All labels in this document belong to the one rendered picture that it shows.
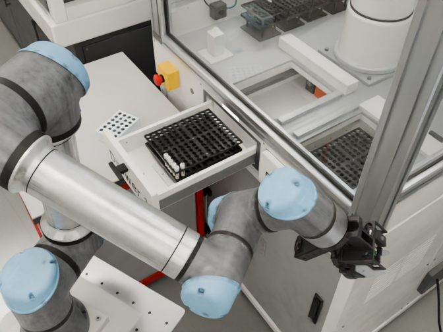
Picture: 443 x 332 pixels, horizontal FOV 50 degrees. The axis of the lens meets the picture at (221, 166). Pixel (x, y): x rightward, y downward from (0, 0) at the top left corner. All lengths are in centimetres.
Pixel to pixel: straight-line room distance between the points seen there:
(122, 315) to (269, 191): 63
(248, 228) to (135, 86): 115
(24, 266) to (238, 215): 48
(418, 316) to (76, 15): 180
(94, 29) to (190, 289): 148
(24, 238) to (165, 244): 176
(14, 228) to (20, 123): 176
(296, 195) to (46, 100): 39
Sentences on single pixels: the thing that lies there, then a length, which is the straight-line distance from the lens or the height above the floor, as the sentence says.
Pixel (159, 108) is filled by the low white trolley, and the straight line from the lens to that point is 169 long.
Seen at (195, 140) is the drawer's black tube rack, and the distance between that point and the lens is 136.
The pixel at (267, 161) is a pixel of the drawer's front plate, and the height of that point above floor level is 92.
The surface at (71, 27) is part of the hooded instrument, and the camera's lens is 197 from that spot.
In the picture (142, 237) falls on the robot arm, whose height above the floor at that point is 129.
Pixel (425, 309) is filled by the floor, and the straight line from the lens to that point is 223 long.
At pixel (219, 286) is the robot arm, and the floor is 125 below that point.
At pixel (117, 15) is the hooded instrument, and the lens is 203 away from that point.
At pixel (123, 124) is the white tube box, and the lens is 160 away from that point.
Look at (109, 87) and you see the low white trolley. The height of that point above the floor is 76.
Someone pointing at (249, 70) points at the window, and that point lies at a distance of 126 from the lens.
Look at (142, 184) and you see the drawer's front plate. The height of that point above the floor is 93.
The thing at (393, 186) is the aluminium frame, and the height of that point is 113.
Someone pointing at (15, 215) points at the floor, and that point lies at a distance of 251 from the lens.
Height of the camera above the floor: 183
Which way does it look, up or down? 46 degrees down
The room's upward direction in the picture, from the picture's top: 1 degrees clockwise
